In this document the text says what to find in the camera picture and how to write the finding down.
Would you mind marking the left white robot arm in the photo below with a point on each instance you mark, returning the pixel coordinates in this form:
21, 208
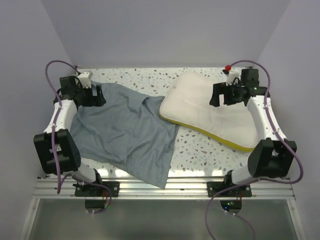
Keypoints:
55, 147

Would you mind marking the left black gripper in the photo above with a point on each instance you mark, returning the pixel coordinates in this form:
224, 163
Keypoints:
94, 101

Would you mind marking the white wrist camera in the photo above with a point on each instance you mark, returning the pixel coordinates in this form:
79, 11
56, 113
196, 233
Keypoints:
85, 79
233, 75

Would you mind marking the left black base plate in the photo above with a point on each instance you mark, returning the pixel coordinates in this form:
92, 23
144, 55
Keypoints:
110, 188

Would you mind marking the grey-blue pillowcase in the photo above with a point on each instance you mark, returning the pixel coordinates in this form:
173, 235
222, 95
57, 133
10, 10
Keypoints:
128, 133

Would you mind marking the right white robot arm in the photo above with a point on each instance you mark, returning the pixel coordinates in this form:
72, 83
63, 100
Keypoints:
273, 155

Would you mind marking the aluminium front rail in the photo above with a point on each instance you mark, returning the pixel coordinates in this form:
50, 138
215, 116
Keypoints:
177, 188

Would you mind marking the white pillow yellow edge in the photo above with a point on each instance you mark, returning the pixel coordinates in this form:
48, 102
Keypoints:
187, 104

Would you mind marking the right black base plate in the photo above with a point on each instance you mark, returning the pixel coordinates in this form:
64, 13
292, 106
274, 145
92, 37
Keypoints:
220, 189

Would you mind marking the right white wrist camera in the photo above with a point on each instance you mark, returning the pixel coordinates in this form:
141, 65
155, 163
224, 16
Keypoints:
233, 75

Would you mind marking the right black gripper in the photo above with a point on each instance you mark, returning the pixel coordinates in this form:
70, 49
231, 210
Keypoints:
221, 88

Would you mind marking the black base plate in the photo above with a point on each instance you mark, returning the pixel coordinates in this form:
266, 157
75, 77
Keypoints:
220, 189
110, 188

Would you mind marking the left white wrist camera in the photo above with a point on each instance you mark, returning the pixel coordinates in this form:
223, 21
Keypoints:
85, 79

